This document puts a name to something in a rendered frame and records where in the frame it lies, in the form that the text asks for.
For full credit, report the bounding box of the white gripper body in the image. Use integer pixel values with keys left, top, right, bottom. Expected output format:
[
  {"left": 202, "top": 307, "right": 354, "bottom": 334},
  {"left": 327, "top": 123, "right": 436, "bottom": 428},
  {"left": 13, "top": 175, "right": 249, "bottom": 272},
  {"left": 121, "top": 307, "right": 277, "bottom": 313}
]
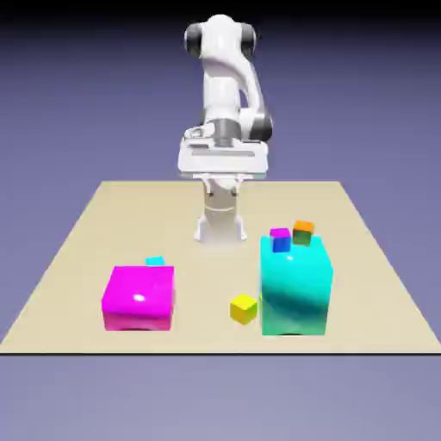
[{"left": 177, "top": 137, "right": 270, "bottom": 181}]

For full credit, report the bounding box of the small purple cube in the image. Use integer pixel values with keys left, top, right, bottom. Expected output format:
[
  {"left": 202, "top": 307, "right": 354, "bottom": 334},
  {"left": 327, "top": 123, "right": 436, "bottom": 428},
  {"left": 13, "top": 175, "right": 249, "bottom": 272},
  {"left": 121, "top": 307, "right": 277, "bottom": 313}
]
[{"left": 269, "top": 227, "right": 293, "bottom": 255}]

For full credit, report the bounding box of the small orange cube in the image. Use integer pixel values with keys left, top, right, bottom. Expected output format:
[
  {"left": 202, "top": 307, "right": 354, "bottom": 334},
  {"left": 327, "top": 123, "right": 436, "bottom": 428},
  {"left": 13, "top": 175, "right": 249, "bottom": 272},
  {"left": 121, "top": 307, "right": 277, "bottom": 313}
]
[{"left": 292, "top": 219, "right": 316, "bottom": 248}]

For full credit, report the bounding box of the small yellow cube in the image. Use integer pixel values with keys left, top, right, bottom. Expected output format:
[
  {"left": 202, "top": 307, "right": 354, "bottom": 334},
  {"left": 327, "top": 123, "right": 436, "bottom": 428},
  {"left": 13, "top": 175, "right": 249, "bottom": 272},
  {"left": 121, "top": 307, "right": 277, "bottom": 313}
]
[{"left": 229, "top": 293, "right": 258, "bottom": 326}]

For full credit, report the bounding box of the large cyan box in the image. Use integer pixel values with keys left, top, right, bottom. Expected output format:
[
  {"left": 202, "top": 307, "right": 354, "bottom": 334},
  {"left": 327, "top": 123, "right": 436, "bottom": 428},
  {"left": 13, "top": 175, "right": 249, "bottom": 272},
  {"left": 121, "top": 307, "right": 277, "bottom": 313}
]
[{"left": 259, "top": 234, "right": 335, "bottom": 338}]

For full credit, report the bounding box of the large magenta box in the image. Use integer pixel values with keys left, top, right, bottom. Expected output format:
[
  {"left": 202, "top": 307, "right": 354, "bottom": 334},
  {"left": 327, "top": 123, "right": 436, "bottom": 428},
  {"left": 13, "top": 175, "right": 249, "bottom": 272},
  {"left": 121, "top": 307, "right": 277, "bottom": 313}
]
[{"left": 101, "top": 264, "right": 177, "bottom": 332}]

